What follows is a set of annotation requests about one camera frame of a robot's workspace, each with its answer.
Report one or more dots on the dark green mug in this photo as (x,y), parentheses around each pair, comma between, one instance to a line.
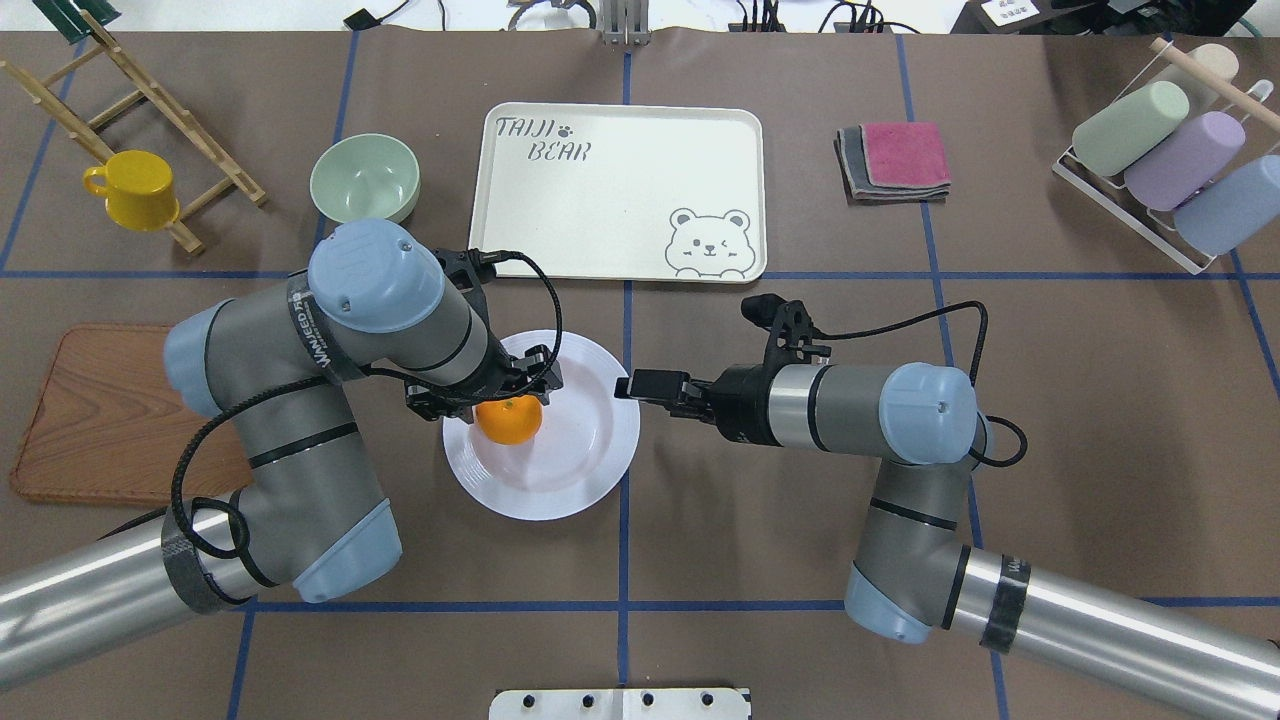
(66,18)

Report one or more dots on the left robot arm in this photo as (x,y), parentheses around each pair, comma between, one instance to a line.
(277,486)

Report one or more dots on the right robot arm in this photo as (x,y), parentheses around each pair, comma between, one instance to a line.
(912,574)

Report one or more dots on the beige cup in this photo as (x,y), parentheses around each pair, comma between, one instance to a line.
(1217,59)

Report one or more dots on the yellow mug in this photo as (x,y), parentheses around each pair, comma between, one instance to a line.
(136,188)

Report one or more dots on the white round plate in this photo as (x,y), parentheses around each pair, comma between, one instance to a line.
(584,445)

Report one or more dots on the green cup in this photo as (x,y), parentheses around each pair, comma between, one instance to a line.
(1123,132)

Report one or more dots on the wooden drying rack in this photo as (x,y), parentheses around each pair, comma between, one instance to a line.
(86,133)

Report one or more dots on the blue cup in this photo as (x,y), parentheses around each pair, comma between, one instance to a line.
(1232,210)

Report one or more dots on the purple cup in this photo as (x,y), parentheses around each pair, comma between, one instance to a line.
(1189,158)

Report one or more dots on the wooden cutting board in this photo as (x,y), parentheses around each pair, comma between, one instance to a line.
(108,429)

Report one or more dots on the grey cloth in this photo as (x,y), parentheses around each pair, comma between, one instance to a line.
(850,153)

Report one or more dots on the white cup rack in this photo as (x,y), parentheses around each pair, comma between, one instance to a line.
(1255,105)

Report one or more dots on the cream bear tray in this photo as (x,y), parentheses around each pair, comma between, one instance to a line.
(624,192)

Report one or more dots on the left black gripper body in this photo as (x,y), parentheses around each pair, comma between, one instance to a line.
(487,385)

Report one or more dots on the orange fruit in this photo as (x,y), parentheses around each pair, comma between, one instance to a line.
(511,421)

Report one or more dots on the pink cloth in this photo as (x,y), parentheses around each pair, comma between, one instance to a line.
(905,155)

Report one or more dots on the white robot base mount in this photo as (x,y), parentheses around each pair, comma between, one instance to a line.
(623,703)

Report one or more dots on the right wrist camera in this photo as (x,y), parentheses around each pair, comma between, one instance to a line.
(793,339)

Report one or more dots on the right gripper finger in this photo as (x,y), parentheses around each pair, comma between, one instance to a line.
(658,387)
(691,408)

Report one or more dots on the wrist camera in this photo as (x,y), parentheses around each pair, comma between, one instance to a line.
(468,271)
(793,339)

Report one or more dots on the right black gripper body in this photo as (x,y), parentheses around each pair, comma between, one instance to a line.
(741,394)

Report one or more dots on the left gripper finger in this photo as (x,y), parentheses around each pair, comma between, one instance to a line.
(538,373)
(432,407)

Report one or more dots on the green bowl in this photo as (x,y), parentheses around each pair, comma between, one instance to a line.
(366,176)

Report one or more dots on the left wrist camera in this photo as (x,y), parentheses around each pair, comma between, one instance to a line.
(468,271)

